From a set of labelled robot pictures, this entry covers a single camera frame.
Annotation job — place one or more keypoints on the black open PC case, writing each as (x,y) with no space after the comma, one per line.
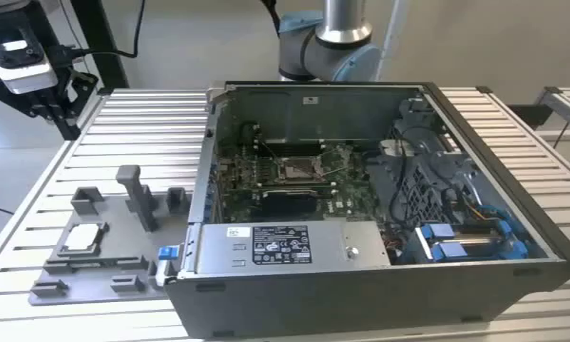
(342,303)

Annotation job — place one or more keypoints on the black graphics card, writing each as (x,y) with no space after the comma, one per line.
(286,206)

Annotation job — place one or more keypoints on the silver square CPU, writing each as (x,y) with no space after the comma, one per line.
(83,237)

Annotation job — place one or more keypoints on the silver metal bracket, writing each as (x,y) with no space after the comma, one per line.
(392,147)

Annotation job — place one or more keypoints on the grey blue drive cage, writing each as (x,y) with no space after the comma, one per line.
(422,192)

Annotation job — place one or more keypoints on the white upright pole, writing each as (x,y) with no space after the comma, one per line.
(392,35)

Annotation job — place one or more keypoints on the aluminium rail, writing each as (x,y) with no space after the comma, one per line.
(568,107)

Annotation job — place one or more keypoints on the CPU socket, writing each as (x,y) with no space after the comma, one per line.
(297,171)

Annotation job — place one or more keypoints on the thin metal locking lever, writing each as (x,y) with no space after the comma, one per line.
(270,149)

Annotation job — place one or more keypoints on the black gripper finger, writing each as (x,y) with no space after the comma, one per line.
(13,103)
(83,87)

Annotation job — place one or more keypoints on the hard disk in blue carrier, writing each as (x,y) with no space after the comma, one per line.
(449,251)
(166,253)
(440,231)

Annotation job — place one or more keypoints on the silver and black camera box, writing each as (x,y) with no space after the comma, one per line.
(25,76)

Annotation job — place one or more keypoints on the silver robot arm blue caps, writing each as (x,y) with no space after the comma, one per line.
(342,21)

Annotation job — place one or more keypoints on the grey parts rack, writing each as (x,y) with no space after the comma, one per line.
(109,228)

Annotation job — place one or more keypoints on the black frame post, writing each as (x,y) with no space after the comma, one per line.
(107,53)

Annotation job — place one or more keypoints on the silver power supply unit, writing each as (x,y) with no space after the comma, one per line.
(218,249)

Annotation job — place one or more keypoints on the green motherboard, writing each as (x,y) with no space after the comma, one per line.
(352,199)

